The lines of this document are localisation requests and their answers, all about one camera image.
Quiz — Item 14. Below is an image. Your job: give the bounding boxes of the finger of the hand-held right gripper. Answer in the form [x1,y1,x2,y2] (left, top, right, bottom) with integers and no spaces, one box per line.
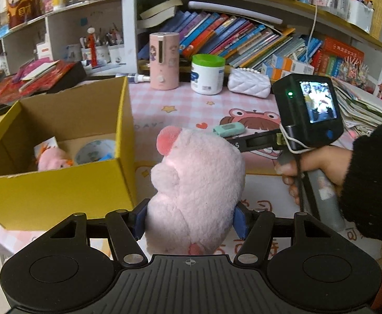
[241,130,282,140]

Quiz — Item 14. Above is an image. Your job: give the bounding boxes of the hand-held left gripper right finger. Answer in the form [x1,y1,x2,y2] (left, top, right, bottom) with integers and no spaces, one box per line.
[232,201,336,266]

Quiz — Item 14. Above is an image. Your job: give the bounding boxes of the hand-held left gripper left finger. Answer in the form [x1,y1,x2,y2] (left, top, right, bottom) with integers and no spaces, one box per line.
[43,201,149,267]

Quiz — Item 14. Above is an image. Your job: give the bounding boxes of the pink plush pig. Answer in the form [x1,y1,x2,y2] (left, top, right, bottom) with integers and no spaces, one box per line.
[145,125,246,256]

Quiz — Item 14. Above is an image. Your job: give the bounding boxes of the yellow cardboard box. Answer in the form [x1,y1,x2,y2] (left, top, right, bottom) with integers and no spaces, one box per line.
[0,76,138,231]

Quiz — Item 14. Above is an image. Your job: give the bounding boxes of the patterned tape roll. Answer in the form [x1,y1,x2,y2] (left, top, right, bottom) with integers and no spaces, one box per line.
[74,139,117,166]

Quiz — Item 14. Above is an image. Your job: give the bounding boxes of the small pink plush toy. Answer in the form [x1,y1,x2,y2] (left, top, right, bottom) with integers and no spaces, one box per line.
[34,137,74,172]

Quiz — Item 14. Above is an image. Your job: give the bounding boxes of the person's right forearm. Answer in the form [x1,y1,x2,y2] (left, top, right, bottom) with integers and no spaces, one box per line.
[339,122,382,250]

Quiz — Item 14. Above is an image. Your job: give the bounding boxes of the person's right hand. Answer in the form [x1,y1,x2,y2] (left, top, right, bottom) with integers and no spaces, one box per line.
[274,146,355,206]

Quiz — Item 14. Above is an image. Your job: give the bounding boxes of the mint green small device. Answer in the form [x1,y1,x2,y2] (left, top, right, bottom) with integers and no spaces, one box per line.
[212,122,246,137]

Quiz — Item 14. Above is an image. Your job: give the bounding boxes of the stack of papers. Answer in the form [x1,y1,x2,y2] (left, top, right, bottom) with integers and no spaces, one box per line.
[331,77,382,135]

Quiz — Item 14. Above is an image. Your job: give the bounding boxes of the white quilted purse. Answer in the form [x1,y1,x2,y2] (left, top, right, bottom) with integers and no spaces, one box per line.
[227,68,272,99]

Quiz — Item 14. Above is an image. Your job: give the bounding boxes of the colourful candy bouquet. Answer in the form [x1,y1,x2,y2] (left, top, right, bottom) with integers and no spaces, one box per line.
[338,55,372,89]

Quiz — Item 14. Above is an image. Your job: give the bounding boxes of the white jar green lid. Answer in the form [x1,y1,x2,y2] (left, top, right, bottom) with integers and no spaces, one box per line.
[190,54,227,96]

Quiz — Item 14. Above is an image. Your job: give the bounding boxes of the row of leaning books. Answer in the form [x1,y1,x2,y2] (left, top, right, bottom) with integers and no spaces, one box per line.
[139,10,365,76]

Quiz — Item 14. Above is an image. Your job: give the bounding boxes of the white pen organiser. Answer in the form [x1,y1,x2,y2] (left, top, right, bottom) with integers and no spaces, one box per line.
[315,0,375,34]

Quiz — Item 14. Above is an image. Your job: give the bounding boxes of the pink humidifier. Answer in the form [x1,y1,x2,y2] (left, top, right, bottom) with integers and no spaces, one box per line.
[149,32,180,91]

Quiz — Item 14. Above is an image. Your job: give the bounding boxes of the wooden bookshelf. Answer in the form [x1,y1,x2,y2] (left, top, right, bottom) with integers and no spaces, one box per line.
[122,0,382,76]

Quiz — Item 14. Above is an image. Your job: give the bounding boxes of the white small tube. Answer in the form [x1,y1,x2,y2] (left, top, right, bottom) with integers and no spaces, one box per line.
[116,74,151,84]

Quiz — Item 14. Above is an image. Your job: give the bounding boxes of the white pen cup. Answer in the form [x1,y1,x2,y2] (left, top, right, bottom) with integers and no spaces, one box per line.
[94,34,111,66]
[109,33,125,66]
[80,36,95,66]

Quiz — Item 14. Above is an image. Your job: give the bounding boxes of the red glossy papers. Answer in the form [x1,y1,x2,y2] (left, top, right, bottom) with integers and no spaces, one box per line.
[0,60,78,104]

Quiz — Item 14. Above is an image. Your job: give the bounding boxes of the red tassel ornament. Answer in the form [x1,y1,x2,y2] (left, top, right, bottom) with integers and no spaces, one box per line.
[87,27,98,68]

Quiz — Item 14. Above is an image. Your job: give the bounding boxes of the white notebook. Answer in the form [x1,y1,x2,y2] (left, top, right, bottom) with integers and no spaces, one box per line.
[21,59,61,81]

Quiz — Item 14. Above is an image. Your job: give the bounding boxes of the white paper gift bag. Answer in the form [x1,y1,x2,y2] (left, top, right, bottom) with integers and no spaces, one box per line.
[36,41,51,61]

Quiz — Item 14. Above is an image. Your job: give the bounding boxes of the white shelf unit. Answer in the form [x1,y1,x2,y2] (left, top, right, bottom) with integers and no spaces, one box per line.
[0,0,127,76]

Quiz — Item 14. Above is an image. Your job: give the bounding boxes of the red wealth god figure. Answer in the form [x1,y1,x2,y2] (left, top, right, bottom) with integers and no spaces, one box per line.
[6,0,43,29]

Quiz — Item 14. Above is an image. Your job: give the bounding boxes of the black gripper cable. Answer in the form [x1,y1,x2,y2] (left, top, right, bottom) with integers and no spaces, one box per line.
[293,155,310,214]

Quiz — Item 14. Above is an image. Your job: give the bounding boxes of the white cable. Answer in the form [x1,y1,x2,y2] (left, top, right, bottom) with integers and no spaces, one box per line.
[305,0,320,51]

